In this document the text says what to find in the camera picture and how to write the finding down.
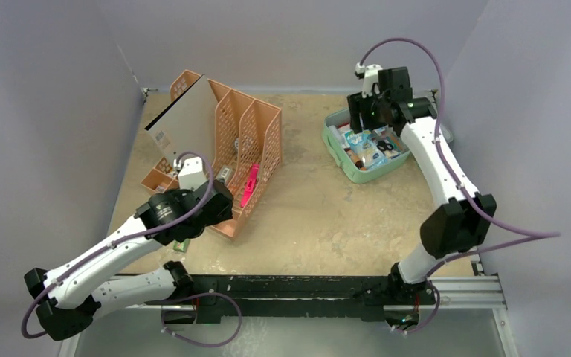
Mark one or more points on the black handled scissors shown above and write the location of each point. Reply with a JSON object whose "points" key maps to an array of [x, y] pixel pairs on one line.
{"points": [[385, 146]]}

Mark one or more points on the brown bottle orange cap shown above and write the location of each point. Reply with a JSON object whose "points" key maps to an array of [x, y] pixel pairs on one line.
{"points": [[356, 160]]}

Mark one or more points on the pink marker pen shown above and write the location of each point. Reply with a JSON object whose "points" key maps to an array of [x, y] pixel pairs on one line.
{"points": [[250, 184]]}

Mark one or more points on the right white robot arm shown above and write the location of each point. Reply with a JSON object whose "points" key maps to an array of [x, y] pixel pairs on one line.
{"points": [[460, 220]]}

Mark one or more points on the green orange dressing packet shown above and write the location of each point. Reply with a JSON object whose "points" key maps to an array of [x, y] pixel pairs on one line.
{"points": [[394, 145]]}

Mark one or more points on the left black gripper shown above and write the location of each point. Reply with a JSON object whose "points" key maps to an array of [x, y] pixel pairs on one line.
{"points": [[224, 215]]}

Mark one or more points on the pink plastic desk organizer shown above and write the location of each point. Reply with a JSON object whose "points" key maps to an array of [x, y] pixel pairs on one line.
{"points": [[247, 131]]}

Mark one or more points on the small white plastic bottle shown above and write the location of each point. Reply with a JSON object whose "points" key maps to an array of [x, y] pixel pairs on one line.
{"points": [[336, 134]]}

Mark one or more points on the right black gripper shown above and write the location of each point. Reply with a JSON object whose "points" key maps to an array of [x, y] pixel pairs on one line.
{"points": [[357, 114]]}

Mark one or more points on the blue wipes packet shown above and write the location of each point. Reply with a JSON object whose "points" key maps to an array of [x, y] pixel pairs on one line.
{"points": [[364, 144]]}

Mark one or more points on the grey folder board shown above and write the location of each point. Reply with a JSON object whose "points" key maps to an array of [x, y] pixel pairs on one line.
{"points": [[188, 122]]}

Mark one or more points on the mint green storage case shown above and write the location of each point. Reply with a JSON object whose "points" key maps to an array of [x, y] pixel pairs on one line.
{"points": [[340, 119]]}

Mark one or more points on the black table front rail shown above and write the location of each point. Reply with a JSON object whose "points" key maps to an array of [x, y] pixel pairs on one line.
{"points": [[368, 298]]}

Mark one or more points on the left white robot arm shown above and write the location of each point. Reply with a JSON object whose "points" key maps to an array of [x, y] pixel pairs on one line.
{"points": [[69, 298]]}

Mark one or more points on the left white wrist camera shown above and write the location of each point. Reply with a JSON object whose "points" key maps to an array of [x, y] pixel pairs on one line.
{"points": [[189, 172]]}

